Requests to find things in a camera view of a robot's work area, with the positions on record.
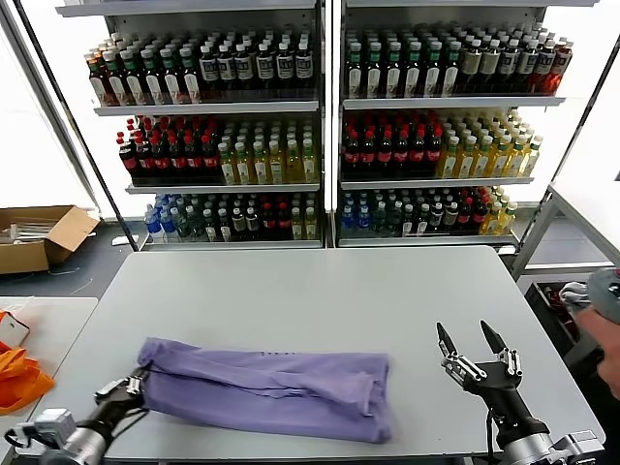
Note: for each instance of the yellow juice bottle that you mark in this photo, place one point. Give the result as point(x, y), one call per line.
point(508, 218)
point(293, 167)
point(310, 166)
point(276, 167)
point(485, 162)
point(297, 225)
point(227, 167)
point(468, 162)
point(311, 225)
point(533, 160)
point(517, 161)
point(502, 161)
point(260, 167)
point(450, 162)
point(494, 220)
point(244, 167)

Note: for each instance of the grey white garment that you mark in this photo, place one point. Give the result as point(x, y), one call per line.
point(574, 293)

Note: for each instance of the person hand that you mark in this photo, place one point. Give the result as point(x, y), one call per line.
point(608, 339)

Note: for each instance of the dark green bottle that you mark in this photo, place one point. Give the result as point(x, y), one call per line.
point(184, 225)
point(380, 220)
point(394, 220)
point(197, 225)

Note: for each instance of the white orange small box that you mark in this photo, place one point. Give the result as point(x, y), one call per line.
point(12, 331)

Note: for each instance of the purple t-shirt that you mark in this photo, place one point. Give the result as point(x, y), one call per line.
point(242, 378)

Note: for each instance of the silver diagonal frame pole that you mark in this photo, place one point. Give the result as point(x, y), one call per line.
point(65, 145)

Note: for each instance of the white paper scrap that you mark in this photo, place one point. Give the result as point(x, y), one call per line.
point(119, 240)

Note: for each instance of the white packing tubes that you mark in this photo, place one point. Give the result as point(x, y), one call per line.
point(24, 232)

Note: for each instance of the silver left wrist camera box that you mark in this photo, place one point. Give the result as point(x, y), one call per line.
point(48, 424)

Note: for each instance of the red tea bottle white label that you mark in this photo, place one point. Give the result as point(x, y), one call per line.
point(100, 87)

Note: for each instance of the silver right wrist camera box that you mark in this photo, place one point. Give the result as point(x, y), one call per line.
point(579, 445)

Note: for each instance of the red garment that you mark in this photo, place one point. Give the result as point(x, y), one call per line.
point(557, 310)

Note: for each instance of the dark bottle beige label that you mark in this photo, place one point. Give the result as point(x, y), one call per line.
point(490, 64)
point(472, 65)

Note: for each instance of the dark bottle white cap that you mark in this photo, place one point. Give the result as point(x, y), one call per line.
point(423, 220)
point(409, 220)
point(210, 225)
point(225, 225)
point(239, 223)
point(452, 218)
point(254, 223)
point(437, 218)

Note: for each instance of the cola bottle red cap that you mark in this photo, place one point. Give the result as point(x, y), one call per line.
point(145, 162)
point(479, 215)
point(130, 162)
point(352, 155)
point(269, 223)
point(178, 162)
point(283, 223)
point(386, 155)
point(210, 162)
point(194, 162)
point(419, 155)
point(402, 155)
point(434, 154)
point(369, 155)
point(465, 215)
point(162, 162)

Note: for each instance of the red orange drink bottle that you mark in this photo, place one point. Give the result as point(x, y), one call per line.
point(563, 68)

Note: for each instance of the orange cloth bag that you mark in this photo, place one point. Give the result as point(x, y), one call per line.
point(19, 382)

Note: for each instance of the black storage crate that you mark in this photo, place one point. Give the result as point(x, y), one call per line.
point(535, 295)

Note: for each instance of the blue water bottle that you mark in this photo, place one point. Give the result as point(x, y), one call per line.
point(363, 220)
point(168, 225)
point(349, 220)
point(155, 225)

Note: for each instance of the grey metal shelf rack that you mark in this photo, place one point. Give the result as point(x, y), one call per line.
point(208, 107)
point(450, 102)

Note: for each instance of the grey metal frame table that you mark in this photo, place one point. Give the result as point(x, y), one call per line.
point(562, 267)

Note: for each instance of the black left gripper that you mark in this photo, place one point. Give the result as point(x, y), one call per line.
point(118, 409)

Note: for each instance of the open cardboard box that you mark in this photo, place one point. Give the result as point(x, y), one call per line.
point(24, 257)

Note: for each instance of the grey red rounded object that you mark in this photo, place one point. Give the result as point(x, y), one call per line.
point(605, 293)

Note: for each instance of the dark bottle blue label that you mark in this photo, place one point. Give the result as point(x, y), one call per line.
point(546, 65)
point(510, 64)
point(285, 67)
point(304, 66)
point(209, 70)
point(265, 68)
point(243, 68)
point(226, 69)
point(529, 64)

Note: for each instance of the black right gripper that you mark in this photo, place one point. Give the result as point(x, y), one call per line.
point(504, 397)

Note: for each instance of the dark diagonal frame pole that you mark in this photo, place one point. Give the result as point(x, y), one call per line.
point(127, 227)

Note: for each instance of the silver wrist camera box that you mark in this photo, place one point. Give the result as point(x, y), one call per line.
point(48, 424)
point(579, 445)

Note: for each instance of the thin diagonal frame pole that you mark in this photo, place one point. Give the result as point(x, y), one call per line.
point(588, 109)

